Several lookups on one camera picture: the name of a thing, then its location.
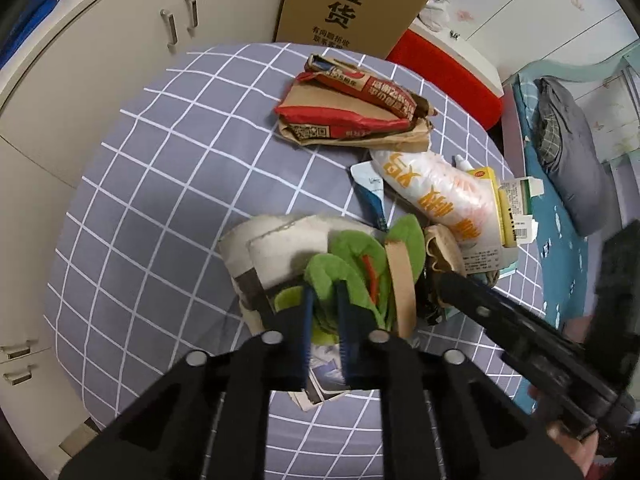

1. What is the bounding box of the red box with white lid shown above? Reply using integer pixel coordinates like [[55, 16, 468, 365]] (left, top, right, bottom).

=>
[[387, 20, 503, 131]]

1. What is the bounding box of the printed paper bag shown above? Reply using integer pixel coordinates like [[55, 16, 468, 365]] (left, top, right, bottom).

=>
[[217, 214, 351, 413]]

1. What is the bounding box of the white cabinet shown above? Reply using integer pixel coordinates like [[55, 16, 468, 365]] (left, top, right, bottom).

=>
[[0, 0, 296, 436]]

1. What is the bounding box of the green felt piece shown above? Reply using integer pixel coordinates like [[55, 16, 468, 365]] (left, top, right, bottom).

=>
[[272, 214, 427, 346]]

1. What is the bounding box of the blue bag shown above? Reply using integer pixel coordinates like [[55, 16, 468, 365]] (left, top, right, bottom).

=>
[[0, 0, 66, 56]]

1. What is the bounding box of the yellow and green carton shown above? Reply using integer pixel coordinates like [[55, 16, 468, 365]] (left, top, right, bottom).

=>
[[467, 165, 546, 248]]

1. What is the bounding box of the metal drawer handle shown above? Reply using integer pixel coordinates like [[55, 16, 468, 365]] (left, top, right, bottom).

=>
[[2, 365, 36, 386], [0, 342, 38, 361]]

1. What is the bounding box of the brown paper strip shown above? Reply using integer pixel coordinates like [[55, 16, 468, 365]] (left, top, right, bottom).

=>
[[384, 239, 417, 338]]

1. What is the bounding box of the white plastic bag orange print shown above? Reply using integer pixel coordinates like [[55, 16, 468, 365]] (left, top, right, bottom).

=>
[[370, 147, 506, 276]]

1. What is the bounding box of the grey pillow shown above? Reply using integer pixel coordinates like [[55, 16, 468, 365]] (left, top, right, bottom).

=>
[[535, 76, 623, 236]]

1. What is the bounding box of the teal bed sheet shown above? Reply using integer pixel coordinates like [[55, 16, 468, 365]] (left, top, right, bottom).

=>
[[502, 57, 640, 331]]

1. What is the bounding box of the grey checked tablecloth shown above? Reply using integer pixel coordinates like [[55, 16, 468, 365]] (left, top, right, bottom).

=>
[[42, 42, 546, 480]]

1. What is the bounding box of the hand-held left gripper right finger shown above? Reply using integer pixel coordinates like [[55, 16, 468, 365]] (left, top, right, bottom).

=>
[[335, 282, 586, 480]]

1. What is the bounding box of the crumpled brown paper cup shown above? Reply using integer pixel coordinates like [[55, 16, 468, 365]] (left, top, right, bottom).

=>
[[424, 225, 466, 276]]

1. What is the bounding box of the person's right hand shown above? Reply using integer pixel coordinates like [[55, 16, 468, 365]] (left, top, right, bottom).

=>
[[528, 384, 600, 480]]

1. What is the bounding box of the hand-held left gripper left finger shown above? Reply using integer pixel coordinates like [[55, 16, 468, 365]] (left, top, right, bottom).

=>
[[59, 284, 316, 480]]

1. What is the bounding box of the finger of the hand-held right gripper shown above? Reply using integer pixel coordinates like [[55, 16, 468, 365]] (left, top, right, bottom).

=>
[[438, 271, 629, 442]]

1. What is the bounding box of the large cardboard box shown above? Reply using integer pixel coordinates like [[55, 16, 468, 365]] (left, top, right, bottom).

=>
[[272, 0, 451, 60]]

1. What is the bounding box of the red and brown paper bag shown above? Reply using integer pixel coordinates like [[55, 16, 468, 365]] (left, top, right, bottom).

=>
[[272, 54, 436, 153]]

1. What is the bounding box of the blue and white wrapper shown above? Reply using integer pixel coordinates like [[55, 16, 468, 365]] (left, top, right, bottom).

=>
[[350, 160, 391, 233]]

